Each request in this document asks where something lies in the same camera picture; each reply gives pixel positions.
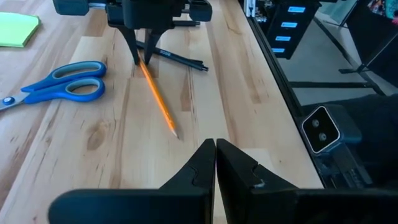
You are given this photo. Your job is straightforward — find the person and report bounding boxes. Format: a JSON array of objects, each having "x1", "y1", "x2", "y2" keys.
[{"x1": 366, "y1": 0, "x2": 398, "y2": 26}]

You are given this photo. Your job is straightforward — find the table level depth camera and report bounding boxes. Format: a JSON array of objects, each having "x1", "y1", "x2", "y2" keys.
[{"x1": 300, "y1": 104, "x2": 363, "y2": 156}]

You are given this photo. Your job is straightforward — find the orange wooden pencil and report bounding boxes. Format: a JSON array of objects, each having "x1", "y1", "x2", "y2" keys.
[{"x1": 138, "y1": 58, "x2": 180, "y2": 139}]

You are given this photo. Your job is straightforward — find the black aluminium table frame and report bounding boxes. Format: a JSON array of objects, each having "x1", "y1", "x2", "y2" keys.
[{"x1": 239, "y1": 0, "x2": 327, "y2": 189}]

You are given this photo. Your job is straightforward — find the blue handled scissors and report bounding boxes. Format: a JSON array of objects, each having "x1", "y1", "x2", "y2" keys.
[{"x1": 0, "y1": 60, "x2": 107, "y2": 111}]

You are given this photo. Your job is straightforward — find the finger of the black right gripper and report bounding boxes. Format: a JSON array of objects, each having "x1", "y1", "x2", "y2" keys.
[
  {"x1": 117, "y1": 26, "x2": 141, "y2": 66},
  {"x1": 143, "y1": 29, "x2": 163, "y2": 66}
]

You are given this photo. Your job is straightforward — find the silver metal bracket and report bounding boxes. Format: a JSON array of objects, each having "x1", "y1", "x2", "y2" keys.
[{"x1": 244, "y1": 0, "x2": 257, "y2": 18}]

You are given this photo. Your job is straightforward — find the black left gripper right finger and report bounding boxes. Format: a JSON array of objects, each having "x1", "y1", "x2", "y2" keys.
[{"x1": 216, "y1": 138, "x2": 398, "y2": 224}]

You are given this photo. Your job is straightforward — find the green sticky note pad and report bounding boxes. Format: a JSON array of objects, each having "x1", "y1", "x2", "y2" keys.
[{"x1": 0, "y1": 11, "x2": 41, "y2": 49}]

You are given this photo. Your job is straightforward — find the black control box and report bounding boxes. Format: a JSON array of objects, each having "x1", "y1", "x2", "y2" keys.
[{"x1": 266, "y1": 0, "x2": 321, "y2": 60}]

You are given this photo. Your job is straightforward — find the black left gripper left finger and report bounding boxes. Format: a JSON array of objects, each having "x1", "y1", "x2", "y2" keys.
[{"x1": 47, "y1": 138, "x2": 217, "y2": 224}]

